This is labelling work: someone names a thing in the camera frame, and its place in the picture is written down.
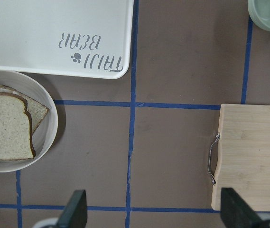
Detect white round plate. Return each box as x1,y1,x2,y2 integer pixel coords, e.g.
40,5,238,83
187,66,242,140
0,70,58,172

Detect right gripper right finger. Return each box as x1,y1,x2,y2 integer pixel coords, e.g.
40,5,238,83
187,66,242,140
220,188,260,228

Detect bread slice under egg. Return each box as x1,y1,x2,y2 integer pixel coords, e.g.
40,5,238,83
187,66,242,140
0,85,49,133

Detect white bear tray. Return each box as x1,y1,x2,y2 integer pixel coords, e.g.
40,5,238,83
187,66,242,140
0,0,134,79

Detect green bowl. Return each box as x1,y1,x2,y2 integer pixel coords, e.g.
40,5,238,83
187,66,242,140
248,0,270,31

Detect wooden cutting board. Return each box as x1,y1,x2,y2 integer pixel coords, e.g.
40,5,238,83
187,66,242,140
211,104,270,212

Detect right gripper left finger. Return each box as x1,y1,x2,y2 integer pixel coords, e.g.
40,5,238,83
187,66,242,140
56,190,87,228

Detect bread slice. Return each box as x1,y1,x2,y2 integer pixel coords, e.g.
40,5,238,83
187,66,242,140
0,85,49,133
0,92,36,161

